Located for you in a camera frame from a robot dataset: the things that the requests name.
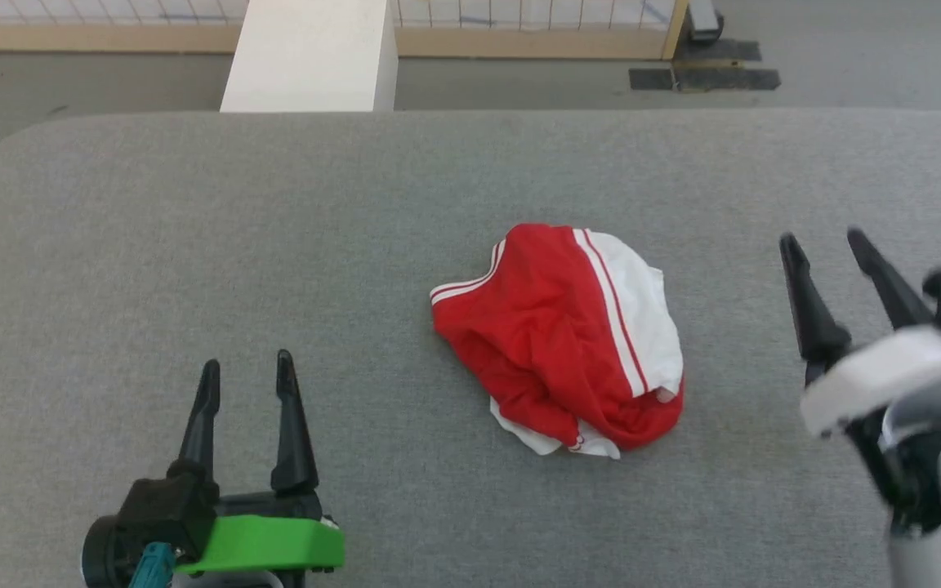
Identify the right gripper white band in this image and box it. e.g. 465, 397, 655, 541
778, 228, 941, 439

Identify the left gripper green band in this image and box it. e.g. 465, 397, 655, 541
118, 350, 346, 574

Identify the red and white shirt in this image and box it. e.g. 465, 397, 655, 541
430, 223, 685, 460

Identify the grey fabric cushion surface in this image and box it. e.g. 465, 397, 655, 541
0, 108, 941, 588

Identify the long black floor tape patch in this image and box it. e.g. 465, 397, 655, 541
629, 67, 783, 92

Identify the short black floor tape patch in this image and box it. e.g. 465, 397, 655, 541
673, 38, 763, 63

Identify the white rectangular pillar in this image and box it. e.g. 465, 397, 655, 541
220, 0, 399, 113

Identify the teal cable connector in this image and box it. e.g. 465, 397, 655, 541
128, 545, 176, 588

